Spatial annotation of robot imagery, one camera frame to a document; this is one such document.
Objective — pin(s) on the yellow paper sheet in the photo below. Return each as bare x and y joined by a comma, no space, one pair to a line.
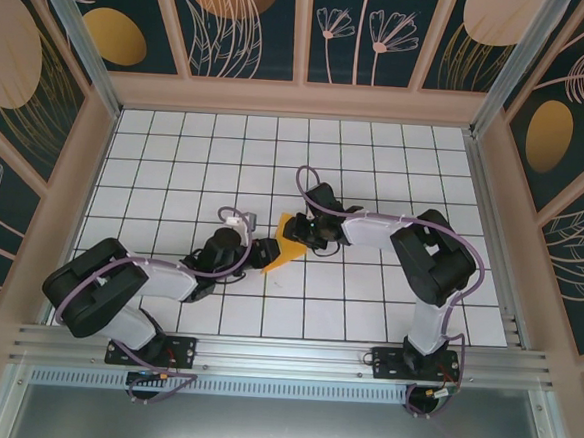
289,256

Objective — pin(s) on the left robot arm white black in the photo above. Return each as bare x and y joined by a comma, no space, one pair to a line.
162,280

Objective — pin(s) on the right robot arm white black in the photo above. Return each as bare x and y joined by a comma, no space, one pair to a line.
371,232

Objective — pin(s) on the grey metal sheet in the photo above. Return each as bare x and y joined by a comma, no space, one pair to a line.
277,428

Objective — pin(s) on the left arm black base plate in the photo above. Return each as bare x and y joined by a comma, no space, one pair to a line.
183,347

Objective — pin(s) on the aluminium mounting rail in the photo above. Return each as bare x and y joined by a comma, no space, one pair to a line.
282,353

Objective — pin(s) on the aluminium side rail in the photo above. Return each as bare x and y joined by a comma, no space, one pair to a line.
494,228

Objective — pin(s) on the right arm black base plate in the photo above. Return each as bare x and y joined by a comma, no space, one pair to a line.
387,361

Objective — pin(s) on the aluminium corner post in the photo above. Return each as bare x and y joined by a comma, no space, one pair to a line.
74,18
521,54

